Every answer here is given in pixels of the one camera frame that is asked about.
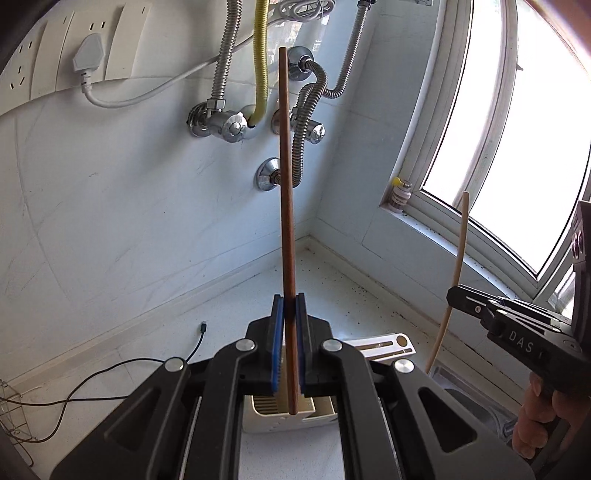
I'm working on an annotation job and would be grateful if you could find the white power cable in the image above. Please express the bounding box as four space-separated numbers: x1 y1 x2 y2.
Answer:
79 0 335 110

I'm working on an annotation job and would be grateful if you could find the cream plastic utensil holder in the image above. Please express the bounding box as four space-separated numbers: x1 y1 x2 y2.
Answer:
242 331 416 433

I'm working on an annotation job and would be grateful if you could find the chrome wall flange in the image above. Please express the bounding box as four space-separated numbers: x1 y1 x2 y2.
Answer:
256 157 283 191

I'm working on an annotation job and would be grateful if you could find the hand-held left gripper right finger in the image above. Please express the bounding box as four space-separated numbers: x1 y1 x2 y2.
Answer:
295 293 536 480

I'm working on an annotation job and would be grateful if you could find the white window frame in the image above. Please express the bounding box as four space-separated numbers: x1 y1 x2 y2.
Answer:
379 0 591 306

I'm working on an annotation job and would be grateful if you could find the small white bottle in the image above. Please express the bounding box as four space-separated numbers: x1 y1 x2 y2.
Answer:
389 176 413 212

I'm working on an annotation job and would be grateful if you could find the stainless steel sink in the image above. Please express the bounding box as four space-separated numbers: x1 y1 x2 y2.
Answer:
427 364 528 449

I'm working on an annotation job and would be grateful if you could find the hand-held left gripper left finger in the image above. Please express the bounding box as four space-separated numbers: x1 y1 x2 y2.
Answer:
50 294 287 480

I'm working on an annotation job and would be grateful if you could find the person's right hand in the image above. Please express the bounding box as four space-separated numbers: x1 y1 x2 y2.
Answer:
512 371 574 461

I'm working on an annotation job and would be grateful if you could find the white power plug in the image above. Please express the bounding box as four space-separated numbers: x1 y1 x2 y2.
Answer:
71 35 112 78

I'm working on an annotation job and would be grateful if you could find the brown wooden chopstick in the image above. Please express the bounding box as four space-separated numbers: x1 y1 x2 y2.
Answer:
279 47 299 415

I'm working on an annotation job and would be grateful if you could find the white power strip with plug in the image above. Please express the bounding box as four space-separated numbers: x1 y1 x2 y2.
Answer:
0 0 154 118

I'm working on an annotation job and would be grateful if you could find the corrugated metal hose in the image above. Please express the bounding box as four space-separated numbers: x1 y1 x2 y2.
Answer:
209 0 243 110
288 58 328 190
318 0 376 100

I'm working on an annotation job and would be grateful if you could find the chrome angle valve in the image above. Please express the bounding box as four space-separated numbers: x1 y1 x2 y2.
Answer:
187 102 248 142
271 108 327 145

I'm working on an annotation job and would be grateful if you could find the yellow corrugated hose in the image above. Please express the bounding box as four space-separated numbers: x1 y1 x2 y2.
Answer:
246 0 271 126

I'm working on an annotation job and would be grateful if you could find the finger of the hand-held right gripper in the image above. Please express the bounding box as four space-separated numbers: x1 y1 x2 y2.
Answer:
446 285 573 334
487 309 583 393

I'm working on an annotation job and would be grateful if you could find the metal wire dish rack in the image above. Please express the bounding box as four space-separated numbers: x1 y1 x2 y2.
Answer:
0 377 37 468

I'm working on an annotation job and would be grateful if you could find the chrome wall fitting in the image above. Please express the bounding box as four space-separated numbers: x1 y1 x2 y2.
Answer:
288 46 315 77

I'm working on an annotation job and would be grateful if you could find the black cable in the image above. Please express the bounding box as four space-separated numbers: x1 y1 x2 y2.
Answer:
9 322 208 445

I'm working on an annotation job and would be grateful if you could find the light wooden chopstick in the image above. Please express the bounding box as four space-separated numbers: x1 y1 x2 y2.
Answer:
425 191 471 374

